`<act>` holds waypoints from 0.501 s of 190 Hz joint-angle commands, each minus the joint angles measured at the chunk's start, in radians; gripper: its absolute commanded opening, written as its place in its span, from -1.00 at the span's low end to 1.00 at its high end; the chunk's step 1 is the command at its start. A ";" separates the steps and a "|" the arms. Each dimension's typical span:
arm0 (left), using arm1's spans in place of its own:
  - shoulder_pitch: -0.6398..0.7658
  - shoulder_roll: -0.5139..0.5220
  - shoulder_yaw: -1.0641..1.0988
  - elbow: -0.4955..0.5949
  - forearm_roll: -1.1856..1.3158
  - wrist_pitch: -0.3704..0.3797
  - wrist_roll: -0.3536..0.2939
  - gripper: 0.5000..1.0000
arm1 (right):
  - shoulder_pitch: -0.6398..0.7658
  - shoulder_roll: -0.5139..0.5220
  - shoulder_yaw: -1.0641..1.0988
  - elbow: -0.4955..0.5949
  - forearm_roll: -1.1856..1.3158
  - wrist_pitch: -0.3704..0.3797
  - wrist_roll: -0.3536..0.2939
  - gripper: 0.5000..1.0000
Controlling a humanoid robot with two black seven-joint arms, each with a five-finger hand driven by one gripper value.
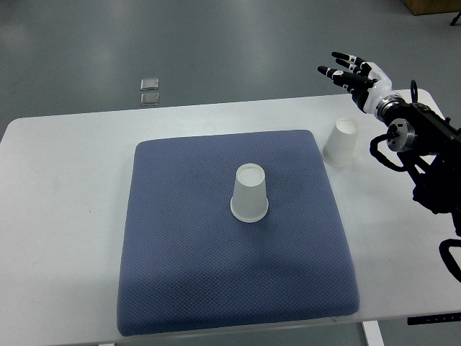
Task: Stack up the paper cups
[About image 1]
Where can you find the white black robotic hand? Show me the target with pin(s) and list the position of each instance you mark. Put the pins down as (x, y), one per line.
(366, 82)

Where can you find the white paper cup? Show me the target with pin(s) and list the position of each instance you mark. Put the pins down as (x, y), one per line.
(339, 148)
(249, 201)

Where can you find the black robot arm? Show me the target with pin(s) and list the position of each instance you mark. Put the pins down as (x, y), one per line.
(424, 145)

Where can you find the brown cardboard box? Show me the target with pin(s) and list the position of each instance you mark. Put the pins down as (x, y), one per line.
(424, 7)

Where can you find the black tripod leg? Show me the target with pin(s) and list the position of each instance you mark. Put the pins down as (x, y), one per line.
(455, 19)

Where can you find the blue mesh cushion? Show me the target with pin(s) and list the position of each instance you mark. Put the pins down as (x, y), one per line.
(188, 263)

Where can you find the upper metal floor plate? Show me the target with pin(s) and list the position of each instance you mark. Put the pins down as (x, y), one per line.
(149, 84)

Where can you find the metal floor plate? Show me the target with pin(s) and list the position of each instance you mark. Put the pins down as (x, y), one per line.
(149, 84)
(148, 99)

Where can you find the lower metal floor plate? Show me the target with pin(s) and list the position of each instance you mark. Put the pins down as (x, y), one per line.
(148, 99)

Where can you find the white table leg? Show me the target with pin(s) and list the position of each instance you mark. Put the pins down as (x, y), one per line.
(372, 333)

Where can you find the black table control panel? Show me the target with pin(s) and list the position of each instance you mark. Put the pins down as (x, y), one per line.
(434, 319)

